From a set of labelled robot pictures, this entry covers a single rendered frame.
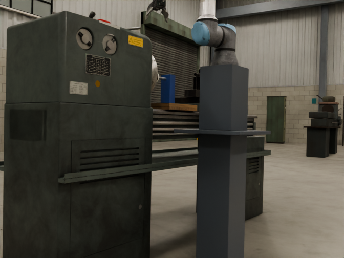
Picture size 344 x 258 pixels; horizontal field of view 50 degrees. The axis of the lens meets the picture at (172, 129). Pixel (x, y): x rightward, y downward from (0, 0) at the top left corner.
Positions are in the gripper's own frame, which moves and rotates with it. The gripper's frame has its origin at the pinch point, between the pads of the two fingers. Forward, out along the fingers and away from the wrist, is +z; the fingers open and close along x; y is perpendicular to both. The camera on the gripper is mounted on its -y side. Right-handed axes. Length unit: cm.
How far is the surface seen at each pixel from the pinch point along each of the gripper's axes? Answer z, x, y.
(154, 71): 35.0, -7.7, 21.4
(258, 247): 143, 62, 34
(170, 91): 44.1, 12.9, -4.0
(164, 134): 73, 1, 16
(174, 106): 55, 8, 15
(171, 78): 35.4, 13.0, -4.2
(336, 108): 18, 684, -523
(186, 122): 65, 21, 5
